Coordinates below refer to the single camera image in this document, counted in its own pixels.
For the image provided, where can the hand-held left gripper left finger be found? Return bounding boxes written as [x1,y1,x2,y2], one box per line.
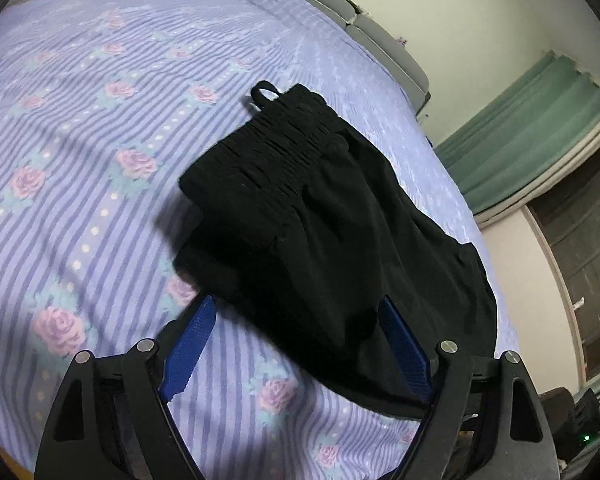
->
[34,295,218,480]

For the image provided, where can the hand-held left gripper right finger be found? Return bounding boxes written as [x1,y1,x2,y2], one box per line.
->
[377,295,563,480]

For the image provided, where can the black pants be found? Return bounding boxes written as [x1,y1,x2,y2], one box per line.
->
[172,80,498,418]

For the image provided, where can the black device with green light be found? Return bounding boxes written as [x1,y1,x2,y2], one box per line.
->
[537,387,600,461]

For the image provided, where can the dark window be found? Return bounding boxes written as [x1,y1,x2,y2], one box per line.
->
[527,135,600,381]

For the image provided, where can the purple floral striped bed sheet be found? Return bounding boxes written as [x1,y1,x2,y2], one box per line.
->
[0,0,523,480]

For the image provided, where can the grey padded headboard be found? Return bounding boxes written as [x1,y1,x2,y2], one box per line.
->
[240,0,431,116]

